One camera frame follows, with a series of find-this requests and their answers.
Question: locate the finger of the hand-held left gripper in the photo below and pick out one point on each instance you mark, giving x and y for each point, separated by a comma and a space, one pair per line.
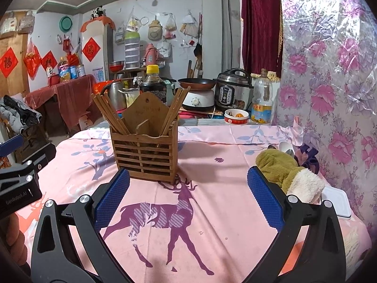
10, 147
35, 159

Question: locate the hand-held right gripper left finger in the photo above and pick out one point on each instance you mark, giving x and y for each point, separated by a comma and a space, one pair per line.
113, 197

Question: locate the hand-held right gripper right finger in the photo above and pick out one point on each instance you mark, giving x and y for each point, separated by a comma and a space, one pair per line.
263, 197

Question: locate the bunch of wooden chopsticks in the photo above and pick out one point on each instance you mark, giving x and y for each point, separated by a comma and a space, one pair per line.
109, 112

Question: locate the wooden slatted chopstick holder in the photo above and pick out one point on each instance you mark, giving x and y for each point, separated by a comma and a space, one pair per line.
147, 106

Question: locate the person's left hand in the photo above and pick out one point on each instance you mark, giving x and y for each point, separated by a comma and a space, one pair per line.
17, 241

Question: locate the olive plush mitten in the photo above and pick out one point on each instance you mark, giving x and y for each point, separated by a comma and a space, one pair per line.
277, 168

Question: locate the pink deer print bedsheet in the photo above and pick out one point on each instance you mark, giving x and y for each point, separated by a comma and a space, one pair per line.
229, 200

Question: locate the pile of grey black clothes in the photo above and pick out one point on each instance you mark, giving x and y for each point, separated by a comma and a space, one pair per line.
17, 112

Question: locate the white ceramic spoon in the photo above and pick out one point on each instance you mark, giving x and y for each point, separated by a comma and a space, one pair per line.
286, 148

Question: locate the dark purple cloth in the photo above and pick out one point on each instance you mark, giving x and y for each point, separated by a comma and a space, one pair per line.
307, 159

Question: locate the cardboard box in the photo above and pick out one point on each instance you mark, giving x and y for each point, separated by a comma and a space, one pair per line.
87, 121

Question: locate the wooden wardrobe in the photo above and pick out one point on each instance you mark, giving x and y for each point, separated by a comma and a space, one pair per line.
19, 79

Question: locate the white plastic box lid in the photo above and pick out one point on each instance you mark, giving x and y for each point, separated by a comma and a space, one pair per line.
335, 203

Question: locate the table with red cloth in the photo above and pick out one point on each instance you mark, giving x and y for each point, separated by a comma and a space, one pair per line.
73, 94

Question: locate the small red pot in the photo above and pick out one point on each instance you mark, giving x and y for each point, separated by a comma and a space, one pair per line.
54, 80

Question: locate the red and white bowl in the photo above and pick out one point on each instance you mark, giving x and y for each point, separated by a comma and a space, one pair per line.
235, 120

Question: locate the red diamond paper decoration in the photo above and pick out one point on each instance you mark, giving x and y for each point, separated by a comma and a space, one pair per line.
49, 61
8, 62
90, 49

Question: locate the red plastic bag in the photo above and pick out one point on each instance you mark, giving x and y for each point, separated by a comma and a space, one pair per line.
32, 59

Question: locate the large oil bottle blue label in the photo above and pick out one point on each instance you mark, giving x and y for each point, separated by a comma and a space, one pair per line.
64, 72

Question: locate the clear cooking oil bottle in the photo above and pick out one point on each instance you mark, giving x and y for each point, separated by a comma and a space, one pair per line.
262, 100

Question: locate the pale yellow pot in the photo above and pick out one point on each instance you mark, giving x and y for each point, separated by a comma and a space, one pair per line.
132, 98

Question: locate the steel electric kettle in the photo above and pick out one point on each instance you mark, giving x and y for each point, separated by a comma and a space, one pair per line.
116, 94

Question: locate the silver black pressure cooker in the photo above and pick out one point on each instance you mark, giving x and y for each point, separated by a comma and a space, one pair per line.
232, 91

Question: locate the dark sauce bottle yellow cap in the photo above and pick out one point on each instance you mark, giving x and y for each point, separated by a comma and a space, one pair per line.
153, 88

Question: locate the white electric cooker base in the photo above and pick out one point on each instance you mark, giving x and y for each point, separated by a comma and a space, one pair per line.
197, 100

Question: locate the pale green rice cooker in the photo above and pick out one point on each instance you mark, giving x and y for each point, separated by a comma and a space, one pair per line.
171, 93

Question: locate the red metal bowl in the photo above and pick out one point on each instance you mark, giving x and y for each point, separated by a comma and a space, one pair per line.
117, 65

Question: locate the brown frying pan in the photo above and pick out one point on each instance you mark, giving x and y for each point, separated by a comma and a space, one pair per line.
196, 83

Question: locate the green plastic basin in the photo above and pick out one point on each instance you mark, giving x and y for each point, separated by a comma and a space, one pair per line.
66, 24

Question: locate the white refrigerator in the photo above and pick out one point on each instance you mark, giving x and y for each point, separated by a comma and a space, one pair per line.
94, 32

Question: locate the stacked food carrier green lid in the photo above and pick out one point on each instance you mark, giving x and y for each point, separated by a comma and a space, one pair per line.
132, 50

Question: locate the pink thermos flask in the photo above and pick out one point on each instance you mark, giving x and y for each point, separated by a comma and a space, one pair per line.
151, 53

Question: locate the orange cloth cover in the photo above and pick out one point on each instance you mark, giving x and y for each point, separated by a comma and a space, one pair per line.
101, 21

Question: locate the white printed bag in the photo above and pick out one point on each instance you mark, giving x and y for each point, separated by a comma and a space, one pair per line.
164, 48

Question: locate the panda plush toy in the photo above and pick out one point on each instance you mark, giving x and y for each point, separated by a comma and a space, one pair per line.
97, 12

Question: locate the black hanging pouch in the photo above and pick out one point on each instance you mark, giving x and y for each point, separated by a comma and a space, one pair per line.
198, 50

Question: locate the hanging clear plastic bag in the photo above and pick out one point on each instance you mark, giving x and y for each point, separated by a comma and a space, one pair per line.
190, 28
133, 22
170, 29

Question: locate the beige heart pouch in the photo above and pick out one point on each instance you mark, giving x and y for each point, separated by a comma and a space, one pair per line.
155, 31

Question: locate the dark red velvet curtain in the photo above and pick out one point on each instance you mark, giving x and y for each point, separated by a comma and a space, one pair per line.
259, 20

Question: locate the floral plastic wall sheet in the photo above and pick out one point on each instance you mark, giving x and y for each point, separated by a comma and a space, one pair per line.
324, 64

